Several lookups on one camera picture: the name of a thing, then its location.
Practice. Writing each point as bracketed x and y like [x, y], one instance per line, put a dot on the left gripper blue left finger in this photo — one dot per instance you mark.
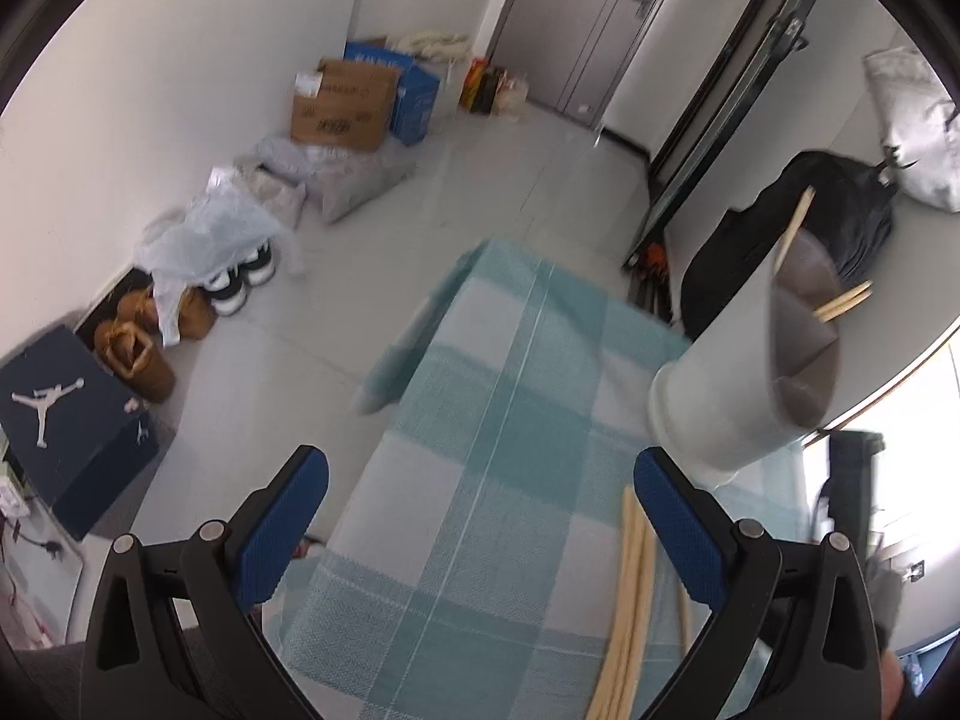
[266, 530]

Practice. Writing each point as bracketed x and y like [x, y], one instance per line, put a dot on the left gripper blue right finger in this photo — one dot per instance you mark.
[690, 524]

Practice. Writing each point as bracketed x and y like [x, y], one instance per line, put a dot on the white cylindrical utensil holder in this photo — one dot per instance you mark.
[761, 376]

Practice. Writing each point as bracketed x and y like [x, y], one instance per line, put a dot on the teal plaid tablecloth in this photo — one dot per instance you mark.
[474, 570]

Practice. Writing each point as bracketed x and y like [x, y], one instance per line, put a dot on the navy Jordan shoe box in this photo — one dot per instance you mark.
[79, 434]

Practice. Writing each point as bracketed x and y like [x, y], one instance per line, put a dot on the black white sneakers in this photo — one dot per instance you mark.
[228, 291]

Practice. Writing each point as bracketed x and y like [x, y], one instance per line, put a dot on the wooden chopstick in holder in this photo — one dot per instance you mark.
[794, 225]
[844, 303]

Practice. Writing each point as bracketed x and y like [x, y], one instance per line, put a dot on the white plastic bag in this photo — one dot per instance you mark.
[239, 209]

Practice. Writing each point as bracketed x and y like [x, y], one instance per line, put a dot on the silver grey bag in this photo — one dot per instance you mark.
[918, 125]

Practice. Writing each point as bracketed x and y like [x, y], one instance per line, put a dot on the brown cardboard box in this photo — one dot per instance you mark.
[343, 104]

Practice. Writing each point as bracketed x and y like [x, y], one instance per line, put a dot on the blue cardboard box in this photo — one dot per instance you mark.
[417, 89]

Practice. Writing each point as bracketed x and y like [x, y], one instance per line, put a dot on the grey door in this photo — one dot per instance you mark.
[573, 53]

